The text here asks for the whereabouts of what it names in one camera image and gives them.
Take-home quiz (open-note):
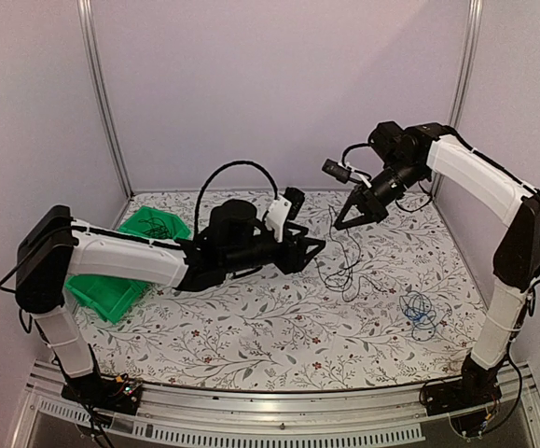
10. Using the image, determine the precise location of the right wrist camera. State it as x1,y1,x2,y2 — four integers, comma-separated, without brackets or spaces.
322,159,371,185

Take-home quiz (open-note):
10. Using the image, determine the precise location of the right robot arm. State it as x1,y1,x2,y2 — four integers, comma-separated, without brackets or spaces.
335,121,540,410

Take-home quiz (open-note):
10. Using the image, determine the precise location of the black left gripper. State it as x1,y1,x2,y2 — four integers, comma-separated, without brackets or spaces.
223,227,326,276

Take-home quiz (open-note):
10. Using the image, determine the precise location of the green plastic bin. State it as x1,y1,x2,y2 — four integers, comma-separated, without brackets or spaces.
118,206,191,240
65,275,150,324

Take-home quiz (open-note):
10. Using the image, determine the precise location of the green plastic bin far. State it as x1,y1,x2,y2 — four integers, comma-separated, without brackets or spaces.
118,206,191,240

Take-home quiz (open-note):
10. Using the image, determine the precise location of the black cable tangle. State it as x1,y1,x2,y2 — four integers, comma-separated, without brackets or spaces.
314,203,390,303

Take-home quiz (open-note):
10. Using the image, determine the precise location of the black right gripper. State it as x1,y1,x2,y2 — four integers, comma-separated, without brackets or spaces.
335,159,427,231

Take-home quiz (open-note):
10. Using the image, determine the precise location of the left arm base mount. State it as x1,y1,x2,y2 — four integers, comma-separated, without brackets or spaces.
62,373,143,415

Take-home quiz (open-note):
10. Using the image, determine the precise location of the aluminium frame right rear post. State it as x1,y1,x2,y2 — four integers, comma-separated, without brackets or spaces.
449,0,484,129

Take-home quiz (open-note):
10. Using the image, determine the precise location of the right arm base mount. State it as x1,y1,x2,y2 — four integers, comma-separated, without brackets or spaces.
419,373,502,439

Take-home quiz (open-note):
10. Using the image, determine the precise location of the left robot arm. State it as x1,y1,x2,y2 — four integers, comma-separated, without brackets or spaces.
0,188,325,405

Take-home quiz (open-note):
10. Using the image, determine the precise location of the green plastic bin near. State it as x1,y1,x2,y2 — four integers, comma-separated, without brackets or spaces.
65,275,150,324

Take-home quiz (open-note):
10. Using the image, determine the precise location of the blue cable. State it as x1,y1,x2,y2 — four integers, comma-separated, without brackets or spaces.
398,291,450,342

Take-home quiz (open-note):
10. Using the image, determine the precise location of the aluminium front rail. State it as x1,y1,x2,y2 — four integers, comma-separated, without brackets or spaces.
10,361,540,447

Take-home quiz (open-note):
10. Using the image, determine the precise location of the brown red cable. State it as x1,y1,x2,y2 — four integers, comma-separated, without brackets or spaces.
137,217,173,240

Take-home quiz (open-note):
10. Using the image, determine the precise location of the aluminium frame rear bottom rail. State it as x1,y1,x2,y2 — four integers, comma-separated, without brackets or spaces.
132,186,352,197

